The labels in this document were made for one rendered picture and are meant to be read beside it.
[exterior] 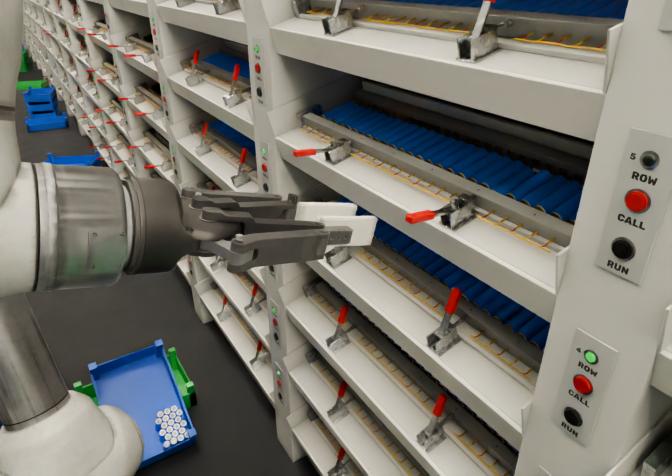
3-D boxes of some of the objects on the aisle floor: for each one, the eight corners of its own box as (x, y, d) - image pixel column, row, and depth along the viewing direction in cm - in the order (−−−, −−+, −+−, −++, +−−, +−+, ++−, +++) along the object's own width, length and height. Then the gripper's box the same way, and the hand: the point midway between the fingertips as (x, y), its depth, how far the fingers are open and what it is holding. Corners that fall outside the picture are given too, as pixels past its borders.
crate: (196, 442, 140) (197, 433, 134) (120, 478, 130) (117, 470, 124) (161, 350, 154) (161, 338, 148) (90, 376, 144) (87, 364, 138)
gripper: (97, 229, 46) (316, 226, 59) (141, 324, 34) (401, 293, 48) (103, 149, 43) (329, 165, 57) (152, 221, 31) (423, 219, 45)
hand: (335, 224), depth 50 cm, fingers open, 3 cm apart
